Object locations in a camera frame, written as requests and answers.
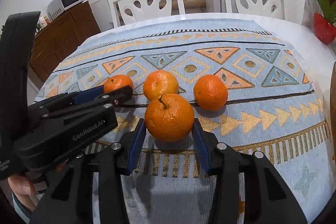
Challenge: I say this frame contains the small mandarin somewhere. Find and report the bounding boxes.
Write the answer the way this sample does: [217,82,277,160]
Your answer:
[103,75,133,93]

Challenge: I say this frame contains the stemmed mandarin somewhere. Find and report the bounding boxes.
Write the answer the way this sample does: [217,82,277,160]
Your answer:
[144,93,194,143]

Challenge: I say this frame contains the person's left hand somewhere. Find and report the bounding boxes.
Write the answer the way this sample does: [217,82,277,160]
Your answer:
[7,174,37,211]

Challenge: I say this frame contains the brown wooden sideboard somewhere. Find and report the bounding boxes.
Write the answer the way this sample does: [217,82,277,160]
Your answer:
[29,1,101,82]

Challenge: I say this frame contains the bottles on sideboard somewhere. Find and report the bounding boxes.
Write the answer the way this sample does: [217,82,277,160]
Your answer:
[37,15,50,32]

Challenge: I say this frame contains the patterned blue table runner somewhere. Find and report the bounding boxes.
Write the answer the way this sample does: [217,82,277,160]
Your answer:
[36,19,335,223]

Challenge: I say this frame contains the white microwave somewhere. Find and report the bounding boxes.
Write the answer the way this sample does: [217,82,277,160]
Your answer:
[47,0,85,21]

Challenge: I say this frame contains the left white chair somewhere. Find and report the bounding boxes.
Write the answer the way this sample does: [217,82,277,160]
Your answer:
[108,0,185,28]

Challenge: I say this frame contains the amber glass bowl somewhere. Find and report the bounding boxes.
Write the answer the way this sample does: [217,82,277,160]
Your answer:
[325,63,336,161]

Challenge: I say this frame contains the red potted plant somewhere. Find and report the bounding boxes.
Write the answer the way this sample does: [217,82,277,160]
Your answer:
[312,0,335,46]

